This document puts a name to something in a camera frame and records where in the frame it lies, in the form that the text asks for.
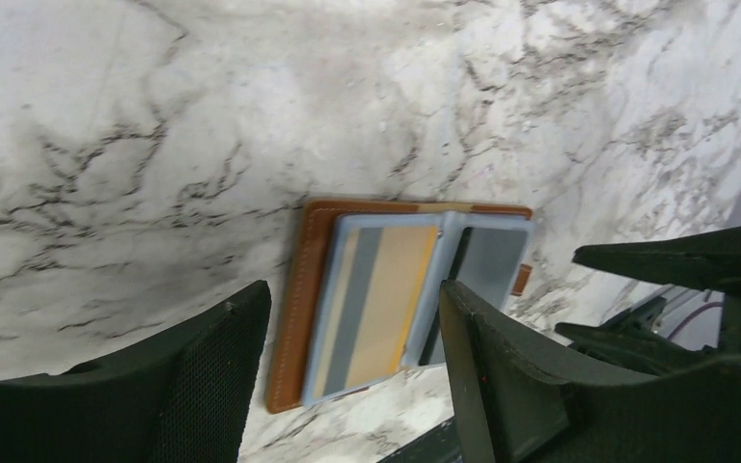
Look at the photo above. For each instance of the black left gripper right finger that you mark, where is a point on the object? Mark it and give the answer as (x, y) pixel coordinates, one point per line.
(519, 396)

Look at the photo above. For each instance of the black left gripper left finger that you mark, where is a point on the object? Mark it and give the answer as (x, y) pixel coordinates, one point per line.
(181, 395)

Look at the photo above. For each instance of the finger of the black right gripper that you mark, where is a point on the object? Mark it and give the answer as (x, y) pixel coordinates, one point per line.
(636, 349)
(709, 260)

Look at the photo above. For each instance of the brown leather card holder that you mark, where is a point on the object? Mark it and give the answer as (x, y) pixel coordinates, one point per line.
(322, 231)

